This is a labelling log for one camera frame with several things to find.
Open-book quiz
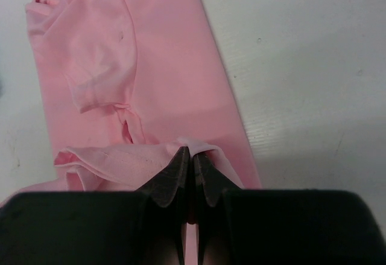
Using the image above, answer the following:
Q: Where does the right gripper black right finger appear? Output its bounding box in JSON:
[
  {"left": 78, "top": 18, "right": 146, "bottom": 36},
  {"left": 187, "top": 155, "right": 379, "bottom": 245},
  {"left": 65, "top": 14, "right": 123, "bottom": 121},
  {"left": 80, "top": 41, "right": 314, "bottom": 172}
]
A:
[{"left": 193, "top": 153, "right": 240, "bottom": 264}]

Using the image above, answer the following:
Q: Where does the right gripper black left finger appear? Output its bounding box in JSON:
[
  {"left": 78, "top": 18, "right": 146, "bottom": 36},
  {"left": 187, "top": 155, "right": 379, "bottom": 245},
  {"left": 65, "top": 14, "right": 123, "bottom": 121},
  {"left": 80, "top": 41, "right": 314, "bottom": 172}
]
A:
[{"left": 132, "top": 147, "right": 190, "bottom": 264}]

